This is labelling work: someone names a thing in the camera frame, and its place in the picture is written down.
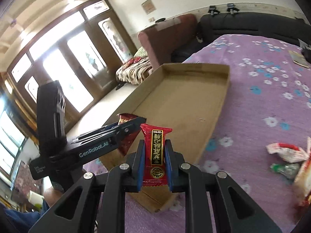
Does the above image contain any beige long snack packet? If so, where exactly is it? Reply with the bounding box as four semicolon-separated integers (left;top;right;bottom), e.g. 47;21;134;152
293;137;310;207

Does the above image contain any black clamp on ledge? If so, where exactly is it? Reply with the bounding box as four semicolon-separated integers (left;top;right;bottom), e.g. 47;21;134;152
208;5;220;17
227;3;240;15

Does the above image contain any patterned blanket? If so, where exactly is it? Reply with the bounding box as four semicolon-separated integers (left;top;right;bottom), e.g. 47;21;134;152
115;47;152;85

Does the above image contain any red bar snack packet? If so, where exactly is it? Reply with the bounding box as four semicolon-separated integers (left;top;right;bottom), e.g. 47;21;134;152
140;124;172;187

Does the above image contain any olive green notebook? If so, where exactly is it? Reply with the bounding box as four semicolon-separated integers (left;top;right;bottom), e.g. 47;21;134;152
288;50;310;70

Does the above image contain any purple floral tablecloth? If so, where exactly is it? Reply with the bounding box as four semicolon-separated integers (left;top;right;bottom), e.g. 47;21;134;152
79;35;310;232

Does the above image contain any small green snack packet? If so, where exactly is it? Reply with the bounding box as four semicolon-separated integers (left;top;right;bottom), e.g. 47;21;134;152
270;163;301;180

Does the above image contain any dark red foil snack packet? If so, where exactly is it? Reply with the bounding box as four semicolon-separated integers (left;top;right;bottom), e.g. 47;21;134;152
118;113;141;157

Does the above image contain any black small container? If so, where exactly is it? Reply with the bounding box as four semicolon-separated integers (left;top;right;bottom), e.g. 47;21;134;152
298;39;311;63

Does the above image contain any wooden glass door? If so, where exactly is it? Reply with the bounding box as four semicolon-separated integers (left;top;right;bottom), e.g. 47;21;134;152
3;0;136;136

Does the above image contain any red white candy packet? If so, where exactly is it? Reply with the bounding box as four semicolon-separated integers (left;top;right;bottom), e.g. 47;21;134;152
266;143;309;163

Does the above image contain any black sofa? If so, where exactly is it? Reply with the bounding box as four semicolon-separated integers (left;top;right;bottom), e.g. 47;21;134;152
171;12;311;62

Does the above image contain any brown red armchair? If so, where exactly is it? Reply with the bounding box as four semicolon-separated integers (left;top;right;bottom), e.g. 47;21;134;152
138;14;198;70

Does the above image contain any person's left hand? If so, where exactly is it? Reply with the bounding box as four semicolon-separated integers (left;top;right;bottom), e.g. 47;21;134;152
43;187;63;207

